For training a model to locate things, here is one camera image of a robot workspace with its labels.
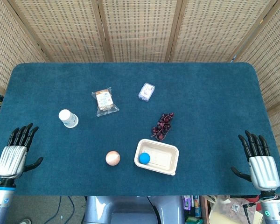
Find blue ball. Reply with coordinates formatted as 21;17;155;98
139;153;151;165

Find orange pink ball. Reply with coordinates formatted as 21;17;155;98
105;151;121;166

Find shelf of assorted packaged products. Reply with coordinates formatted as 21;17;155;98
182;195;203;224

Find bread slices in clear bag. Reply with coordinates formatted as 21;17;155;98
91;86;120;117

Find black cable on torso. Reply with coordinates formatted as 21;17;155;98
146;196;161;224

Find woven bamboo screen panel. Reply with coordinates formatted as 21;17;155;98
169;0;277;63
232;0;280;152
0;0;49;94
91;0;184;63
8;0;112;63

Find blue floor cable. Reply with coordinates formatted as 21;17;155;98
68;196;76;218

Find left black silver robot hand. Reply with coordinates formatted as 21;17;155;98
0;123;44;180

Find white cup green fern print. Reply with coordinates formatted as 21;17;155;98
64;120;79;129

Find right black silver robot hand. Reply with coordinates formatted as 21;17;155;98
231;130;280;191

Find black floor cable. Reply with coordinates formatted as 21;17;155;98
43;196;62;224

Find dark red grape bunch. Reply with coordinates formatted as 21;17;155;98
151;112;175;141

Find crumpled bag with QR label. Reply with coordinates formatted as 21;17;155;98
210;195;250;224

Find grey robot torso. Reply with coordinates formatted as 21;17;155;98
85;195;185;224

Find blue felt table mat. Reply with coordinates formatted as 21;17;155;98
0;62;280;196

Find clear box of purple pins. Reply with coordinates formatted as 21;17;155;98
138;82;155;102

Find beige plastic food container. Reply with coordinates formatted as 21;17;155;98
133;139;180;176

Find white cup blue flower print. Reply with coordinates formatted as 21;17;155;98
58;109;79;127

